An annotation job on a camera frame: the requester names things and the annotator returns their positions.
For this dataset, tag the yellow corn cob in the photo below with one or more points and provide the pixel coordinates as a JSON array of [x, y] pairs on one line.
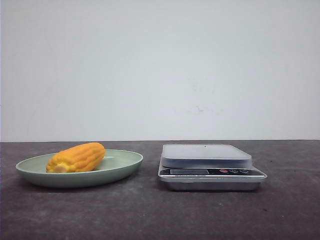
[[80, 158]]

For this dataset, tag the silver electronic kitchen scale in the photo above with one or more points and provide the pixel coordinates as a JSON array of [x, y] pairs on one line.
[[208, 167]]

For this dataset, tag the light green plate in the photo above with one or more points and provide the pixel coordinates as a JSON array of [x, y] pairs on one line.
[[116, 165]]

